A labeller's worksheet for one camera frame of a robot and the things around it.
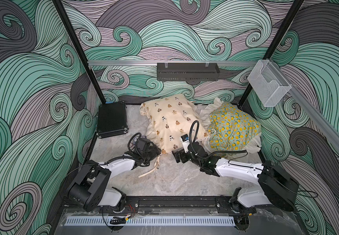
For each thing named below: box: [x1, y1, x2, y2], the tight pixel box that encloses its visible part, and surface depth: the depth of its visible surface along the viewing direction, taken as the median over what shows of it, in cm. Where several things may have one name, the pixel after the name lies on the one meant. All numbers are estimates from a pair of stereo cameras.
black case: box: [96, 101, 129, 139], surface depth 105 cm
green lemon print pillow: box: [199, 97, 262, 154], surface depth 97 cm
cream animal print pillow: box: [139, 94, 208, 153], surface depth 100 cm
